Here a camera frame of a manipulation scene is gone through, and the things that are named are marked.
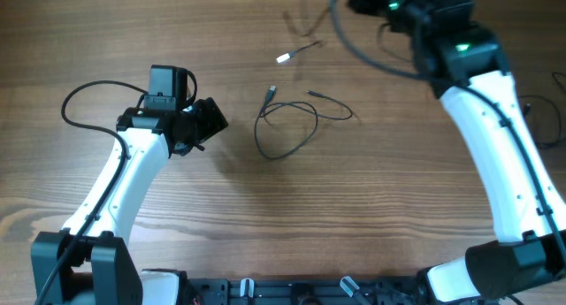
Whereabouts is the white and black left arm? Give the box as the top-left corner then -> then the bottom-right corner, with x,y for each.
31,65 -> 227,304

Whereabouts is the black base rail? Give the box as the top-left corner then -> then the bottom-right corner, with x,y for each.
180,277 -> 419,305

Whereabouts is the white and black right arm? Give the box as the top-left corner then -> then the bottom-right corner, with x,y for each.
348,0 -> 565,304

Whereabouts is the black usb cable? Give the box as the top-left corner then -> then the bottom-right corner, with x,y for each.
516,71 -> 566,150
275,0 -> 344,65

